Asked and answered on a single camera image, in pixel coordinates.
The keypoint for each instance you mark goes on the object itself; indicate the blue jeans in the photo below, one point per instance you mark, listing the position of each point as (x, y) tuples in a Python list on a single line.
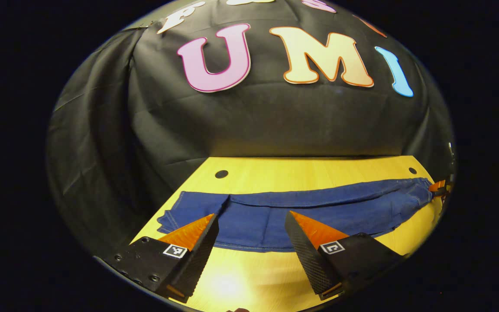
[(267, 216)]

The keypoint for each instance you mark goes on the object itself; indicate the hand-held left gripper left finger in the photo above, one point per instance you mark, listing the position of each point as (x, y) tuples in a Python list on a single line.
[(199, 260)]

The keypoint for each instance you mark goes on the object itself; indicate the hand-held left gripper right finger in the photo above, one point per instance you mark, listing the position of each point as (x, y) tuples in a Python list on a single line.
[(308, 260)]

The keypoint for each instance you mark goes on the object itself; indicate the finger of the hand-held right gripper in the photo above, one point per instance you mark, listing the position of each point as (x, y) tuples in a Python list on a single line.
[(438, 186)]

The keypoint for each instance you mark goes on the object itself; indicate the black backdrop cloth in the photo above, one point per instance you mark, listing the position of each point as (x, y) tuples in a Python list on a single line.
[(254, 121)]

